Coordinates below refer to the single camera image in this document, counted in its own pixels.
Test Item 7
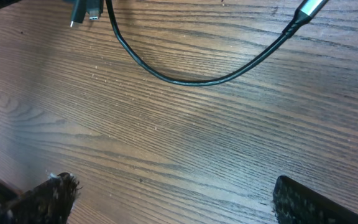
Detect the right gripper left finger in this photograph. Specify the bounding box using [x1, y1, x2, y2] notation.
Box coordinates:
[0, 172, 80, 224]

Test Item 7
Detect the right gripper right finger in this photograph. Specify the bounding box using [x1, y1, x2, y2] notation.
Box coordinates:
[273, 175, 358, 224]

